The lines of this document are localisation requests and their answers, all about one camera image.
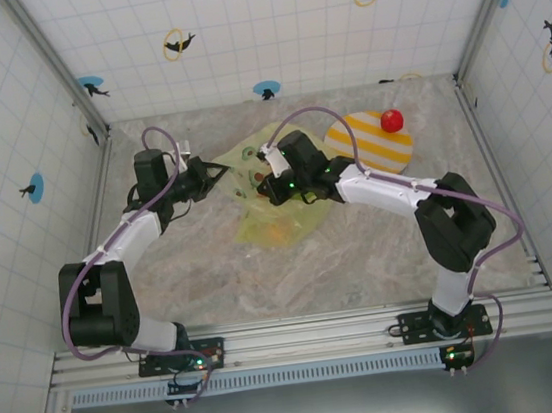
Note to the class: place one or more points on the yellow-green avocado print plastic bag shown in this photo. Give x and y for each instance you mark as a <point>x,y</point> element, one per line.
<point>262,218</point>

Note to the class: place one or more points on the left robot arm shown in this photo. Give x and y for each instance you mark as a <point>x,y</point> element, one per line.
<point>128,234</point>

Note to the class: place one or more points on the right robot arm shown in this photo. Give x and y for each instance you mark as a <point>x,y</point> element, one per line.
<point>380,191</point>

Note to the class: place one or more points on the yellow white striped plate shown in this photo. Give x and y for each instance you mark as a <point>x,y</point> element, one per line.
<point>379,146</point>

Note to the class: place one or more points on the red apple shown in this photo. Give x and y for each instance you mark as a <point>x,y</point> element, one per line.
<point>391,121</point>

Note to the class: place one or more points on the small control board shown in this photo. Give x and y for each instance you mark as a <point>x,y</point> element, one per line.
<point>187,387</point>
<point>455,356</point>

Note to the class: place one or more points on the aluminium mounting rail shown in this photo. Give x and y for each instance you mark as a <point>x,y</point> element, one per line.
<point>312,338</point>

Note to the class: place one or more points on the aluminium corner post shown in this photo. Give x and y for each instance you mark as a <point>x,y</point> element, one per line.
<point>52,63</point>
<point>483,9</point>

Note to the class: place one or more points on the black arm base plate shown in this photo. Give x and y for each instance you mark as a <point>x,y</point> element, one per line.
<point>208,348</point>
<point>411,326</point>

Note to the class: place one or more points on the aluminium side rail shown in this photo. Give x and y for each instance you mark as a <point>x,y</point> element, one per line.
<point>498,164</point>

